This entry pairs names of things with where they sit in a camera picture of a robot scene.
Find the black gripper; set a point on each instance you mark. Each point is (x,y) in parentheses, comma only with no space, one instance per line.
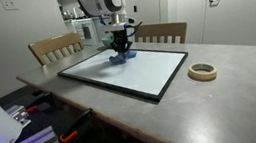
(120,37)

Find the blue microfibre cloth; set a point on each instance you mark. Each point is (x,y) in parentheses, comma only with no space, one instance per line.
(119,59)

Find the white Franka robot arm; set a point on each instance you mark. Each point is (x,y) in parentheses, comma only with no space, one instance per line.
(98,3)

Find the white kitchen stove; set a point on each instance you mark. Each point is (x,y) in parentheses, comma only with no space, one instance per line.
(85,33)

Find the black door latch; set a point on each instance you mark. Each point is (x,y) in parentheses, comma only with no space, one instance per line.
(135,9)

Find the wooden slat-back chair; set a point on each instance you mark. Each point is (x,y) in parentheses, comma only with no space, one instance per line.
(53,43)
(162,29)

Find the beige masking tape roll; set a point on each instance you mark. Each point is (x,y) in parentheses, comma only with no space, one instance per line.
(202,76)

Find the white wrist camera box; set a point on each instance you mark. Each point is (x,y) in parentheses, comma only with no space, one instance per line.
(115,26)

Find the whiteboard with black frame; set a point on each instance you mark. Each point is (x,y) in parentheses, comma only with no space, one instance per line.
(141,73)

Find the silver metal bracket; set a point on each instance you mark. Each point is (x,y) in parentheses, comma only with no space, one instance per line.
(18,114)

